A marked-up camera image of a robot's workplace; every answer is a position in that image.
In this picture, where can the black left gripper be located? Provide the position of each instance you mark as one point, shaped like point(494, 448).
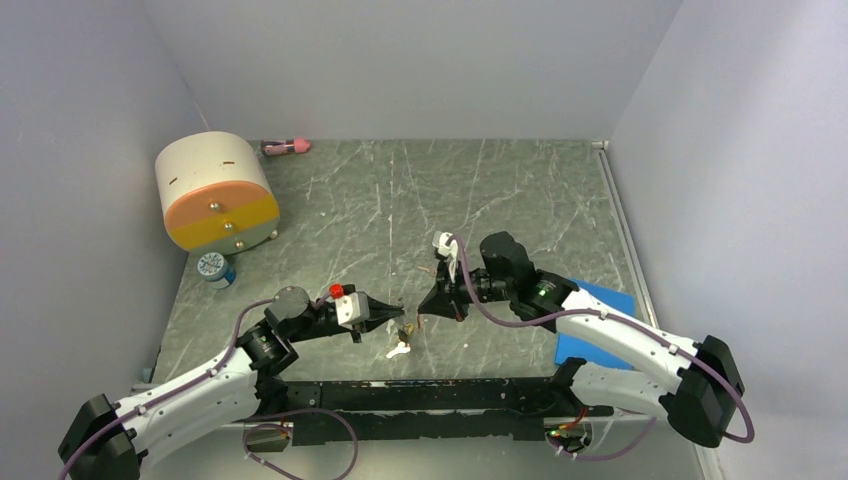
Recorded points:
point(379, 311)

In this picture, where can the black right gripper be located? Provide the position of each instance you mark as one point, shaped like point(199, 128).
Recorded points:
point(446, 299)

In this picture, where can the white round drawer cabinet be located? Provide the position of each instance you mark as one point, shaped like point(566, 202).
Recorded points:
point(214, 194)

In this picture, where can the small blue white jar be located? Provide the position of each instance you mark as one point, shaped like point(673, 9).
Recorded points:
point(215, 270)

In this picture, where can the aluminium frame rail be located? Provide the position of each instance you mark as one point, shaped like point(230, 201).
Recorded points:
point(172, 415)

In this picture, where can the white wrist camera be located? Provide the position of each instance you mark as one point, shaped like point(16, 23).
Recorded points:
point(447, 249)
point(352, 309)

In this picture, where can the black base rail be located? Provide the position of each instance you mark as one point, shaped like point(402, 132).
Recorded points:
point(320, 412)

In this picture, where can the pink capped small bottle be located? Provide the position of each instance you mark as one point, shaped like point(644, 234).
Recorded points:
point(273, 148)

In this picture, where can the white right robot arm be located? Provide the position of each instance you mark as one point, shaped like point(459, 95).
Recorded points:
point(694, 385)

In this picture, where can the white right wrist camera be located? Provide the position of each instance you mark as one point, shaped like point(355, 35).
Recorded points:
point(447, 249)

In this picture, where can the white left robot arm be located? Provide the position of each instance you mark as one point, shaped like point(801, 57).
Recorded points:
point(124, 439)

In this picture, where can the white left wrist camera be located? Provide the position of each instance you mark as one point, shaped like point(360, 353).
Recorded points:
point(352, 309)

